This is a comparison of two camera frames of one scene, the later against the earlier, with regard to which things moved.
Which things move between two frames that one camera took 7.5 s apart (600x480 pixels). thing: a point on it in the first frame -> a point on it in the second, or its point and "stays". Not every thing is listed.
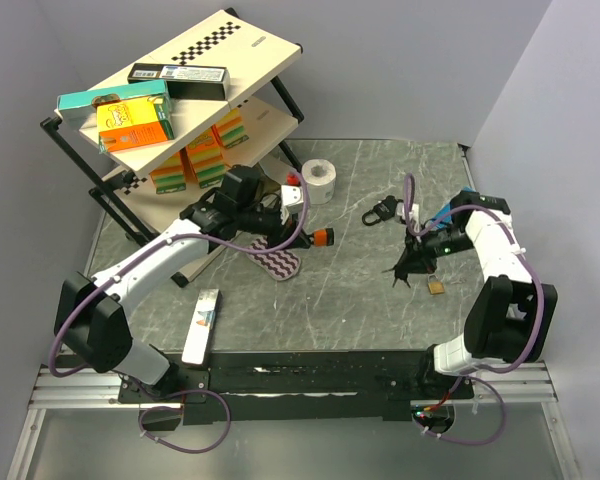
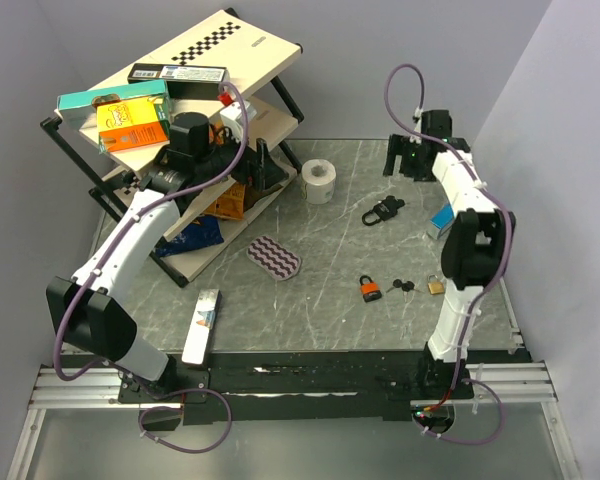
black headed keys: [400, 273] -> [405, 286]
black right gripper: [416, 259] -> [399, 145]
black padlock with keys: [386, 209] stays
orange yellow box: [134, 123] stays
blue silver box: [445, 223] stays
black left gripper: [284, 233] -> [257, 168]
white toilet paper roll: [319, 176] stays
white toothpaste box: [202, 327] stays
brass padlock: [435, 286] stays
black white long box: [185, 81] stays
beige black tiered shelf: [161, 134] stays
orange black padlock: [322, 238] -> [370, 289]
